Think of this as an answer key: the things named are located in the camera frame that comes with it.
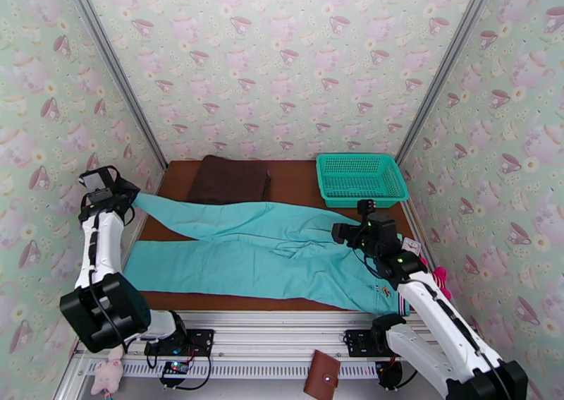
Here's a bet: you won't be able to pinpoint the teal trousers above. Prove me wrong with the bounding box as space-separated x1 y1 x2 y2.
123 191 412 317

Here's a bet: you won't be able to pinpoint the brown folded trousers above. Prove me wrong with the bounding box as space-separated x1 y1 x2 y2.
186 154 273 206

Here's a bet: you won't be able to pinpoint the teal plastic mesh basket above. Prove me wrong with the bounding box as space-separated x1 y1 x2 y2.
315 152 410 210

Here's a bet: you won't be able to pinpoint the pink striped doll toy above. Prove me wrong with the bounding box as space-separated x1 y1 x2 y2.
420 257 453 301

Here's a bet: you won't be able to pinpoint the brown leather wallet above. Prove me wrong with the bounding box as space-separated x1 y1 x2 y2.
303 349 342 400

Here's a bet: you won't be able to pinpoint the small circuit board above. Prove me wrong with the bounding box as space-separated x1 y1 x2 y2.
161 360 192 380

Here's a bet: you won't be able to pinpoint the pink plush toy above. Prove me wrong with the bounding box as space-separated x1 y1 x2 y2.
91 350 125 398

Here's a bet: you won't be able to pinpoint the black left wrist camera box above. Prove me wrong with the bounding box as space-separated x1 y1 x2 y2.
79 169 117 193

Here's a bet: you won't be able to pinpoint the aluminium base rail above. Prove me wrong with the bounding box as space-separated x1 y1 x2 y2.
66 310 441 382

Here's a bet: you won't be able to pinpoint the aluminium frame corner post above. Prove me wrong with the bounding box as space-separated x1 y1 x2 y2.
59 0 169 171
394 0 504 164

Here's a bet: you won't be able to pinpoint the black cable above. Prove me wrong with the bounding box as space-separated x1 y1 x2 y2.
376 358 418 390
145 343 214 391

